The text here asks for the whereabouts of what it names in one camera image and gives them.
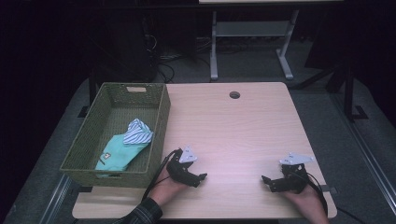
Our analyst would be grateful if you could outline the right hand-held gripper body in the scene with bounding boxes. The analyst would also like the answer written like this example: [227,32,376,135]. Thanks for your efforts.
[278,151,316,195]

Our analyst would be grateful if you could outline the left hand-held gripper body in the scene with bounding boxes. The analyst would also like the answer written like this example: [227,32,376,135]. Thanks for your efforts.
[165,145,200,187]

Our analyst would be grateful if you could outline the mint green pet garment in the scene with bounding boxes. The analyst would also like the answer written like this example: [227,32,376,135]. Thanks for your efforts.
[94,118,155,173]

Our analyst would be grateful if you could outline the green woven basket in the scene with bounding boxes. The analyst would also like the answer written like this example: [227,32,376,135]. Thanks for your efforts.
[59,81,172,189]

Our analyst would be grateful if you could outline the person's left hand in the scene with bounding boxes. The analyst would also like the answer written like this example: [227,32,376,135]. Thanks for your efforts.
[148,169,189,207]

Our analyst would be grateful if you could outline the black metal stand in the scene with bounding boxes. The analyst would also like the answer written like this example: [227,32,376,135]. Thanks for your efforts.
[323,59,369,123]

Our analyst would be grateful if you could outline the white metal stand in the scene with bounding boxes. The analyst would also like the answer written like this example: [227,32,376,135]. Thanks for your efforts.
[209,8,301,82]

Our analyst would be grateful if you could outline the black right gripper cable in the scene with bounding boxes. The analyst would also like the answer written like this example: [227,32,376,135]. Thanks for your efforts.
[297,171,370,224]

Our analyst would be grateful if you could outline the metal floor rail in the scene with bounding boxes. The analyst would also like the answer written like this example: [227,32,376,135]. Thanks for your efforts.
[38,173,73,224]
[330,92,396,216]

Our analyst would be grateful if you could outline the black floor cables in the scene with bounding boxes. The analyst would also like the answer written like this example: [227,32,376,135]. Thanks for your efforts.
[146,34,213,84]

